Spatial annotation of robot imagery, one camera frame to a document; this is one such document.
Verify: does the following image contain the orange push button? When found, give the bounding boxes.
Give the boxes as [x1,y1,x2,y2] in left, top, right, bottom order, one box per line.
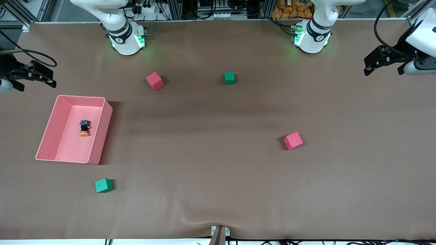
[79,119,91,137]

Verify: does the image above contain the pink plastic bin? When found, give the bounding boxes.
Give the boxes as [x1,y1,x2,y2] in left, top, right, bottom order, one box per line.
[35,95,113,165]

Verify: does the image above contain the orange snack bags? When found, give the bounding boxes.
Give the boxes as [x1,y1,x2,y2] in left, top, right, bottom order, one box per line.
[271,0,342,20]

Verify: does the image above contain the pink foam cube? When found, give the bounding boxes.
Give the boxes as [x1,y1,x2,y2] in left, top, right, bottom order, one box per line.
[283,132,303,151]
[146,71,165,91]

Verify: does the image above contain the power strip with black plugs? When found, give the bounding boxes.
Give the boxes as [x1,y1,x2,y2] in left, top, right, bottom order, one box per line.
[131,0,160,15]

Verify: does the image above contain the white power strip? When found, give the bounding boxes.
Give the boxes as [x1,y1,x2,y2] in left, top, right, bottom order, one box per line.
[211,12,248,20]

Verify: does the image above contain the brown table cover mat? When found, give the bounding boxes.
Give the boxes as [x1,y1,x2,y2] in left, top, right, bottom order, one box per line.
[0,19,436,241]

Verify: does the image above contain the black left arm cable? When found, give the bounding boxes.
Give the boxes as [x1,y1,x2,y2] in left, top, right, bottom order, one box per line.
[374,0,424,58]

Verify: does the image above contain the aluminium frame corner beam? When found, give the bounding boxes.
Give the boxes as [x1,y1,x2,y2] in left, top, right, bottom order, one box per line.
[402,0,436,26]
[0,0,52,27]

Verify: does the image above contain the aluminium frame post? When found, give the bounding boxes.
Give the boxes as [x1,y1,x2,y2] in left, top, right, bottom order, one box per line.
[169,0,183,20]
[260,0,275,19]

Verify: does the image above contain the grey metal bracket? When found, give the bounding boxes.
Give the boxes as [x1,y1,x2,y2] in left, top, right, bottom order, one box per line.
[211,226,231,237]

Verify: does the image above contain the brown camera mount pole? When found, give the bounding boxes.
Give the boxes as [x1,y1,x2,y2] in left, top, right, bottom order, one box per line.
[208,226,227,245]

